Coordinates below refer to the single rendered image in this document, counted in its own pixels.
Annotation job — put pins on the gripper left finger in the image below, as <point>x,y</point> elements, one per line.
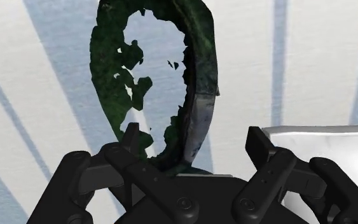
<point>126,173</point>

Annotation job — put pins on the white box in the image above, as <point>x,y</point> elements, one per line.
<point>343,155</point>

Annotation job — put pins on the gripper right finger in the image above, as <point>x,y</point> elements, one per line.
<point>268,180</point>

